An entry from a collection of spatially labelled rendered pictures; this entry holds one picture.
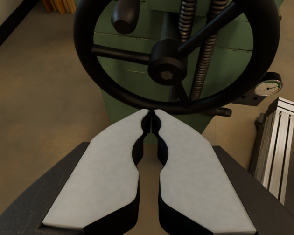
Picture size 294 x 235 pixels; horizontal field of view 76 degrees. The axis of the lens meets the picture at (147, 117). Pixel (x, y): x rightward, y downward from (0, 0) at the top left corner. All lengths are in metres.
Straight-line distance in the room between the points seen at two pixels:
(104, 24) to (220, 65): 0.32
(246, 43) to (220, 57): 0.06
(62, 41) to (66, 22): 0.24
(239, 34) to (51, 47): 1.43
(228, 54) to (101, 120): 0.85
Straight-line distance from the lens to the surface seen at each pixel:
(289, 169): 1.06
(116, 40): 0.53
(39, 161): 1.20
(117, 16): 0.19
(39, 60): 1.64
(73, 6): 1.99
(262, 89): 0.56
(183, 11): 0.33
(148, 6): 0.35
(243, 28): 0.50
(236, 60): 0.56
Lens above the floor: 1.03
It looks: 61 degrees down
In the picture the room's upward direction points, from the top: 4 degrees clockwise
